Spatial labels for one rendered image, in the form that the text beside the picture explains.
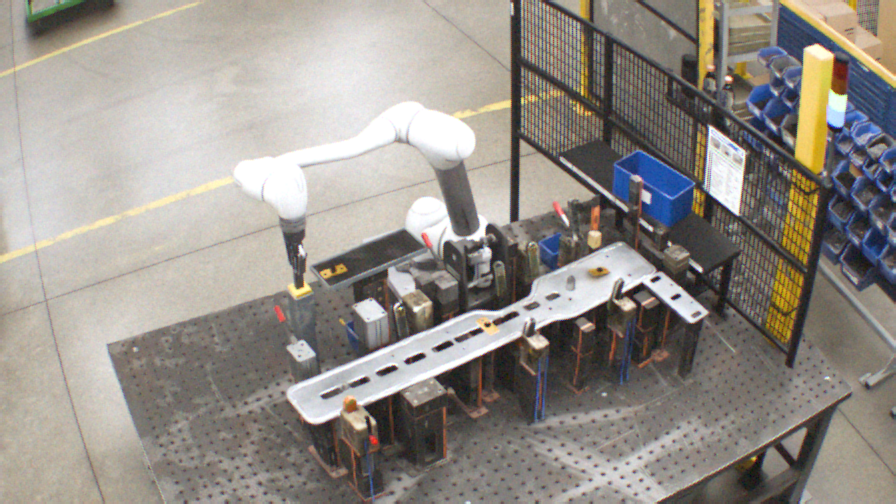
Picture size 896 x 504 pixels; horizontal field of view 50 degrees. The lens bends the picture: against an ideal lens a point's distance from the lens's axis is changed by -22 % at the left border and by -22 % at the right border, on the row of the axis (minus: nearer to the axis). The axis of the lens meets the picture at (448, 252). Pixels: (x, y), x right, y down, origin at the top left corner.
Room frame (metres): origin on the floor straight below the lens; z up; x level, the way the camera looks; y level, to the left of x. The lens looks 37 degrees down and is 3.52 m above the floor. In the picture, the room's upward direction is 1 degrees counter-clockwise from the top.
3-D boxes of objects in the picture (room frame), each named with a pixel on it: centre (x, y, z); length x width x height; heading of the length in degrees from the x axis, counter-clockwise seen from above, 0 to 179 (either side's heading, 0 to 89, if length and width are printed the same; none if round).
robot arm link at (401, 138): (3.40, 0.14, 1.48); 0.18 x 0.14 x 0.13; 145
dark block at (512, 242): (3.23, -0.19, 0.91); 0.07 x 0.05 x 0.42; 33
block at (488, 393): (2.94, -0.11, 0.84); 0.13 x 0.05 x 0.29; 33
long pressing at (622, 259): (2.91, -0.11, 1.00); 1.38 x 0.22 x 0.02; 123
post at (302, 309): (2.94, 0.47, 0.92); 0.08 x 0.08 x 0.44; 33
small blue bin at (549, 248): (3.64, -0.41, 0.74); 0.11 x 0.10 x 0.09; 123
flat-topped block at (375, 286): (3.08, 0.25, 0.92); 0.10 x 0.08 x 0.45; 123
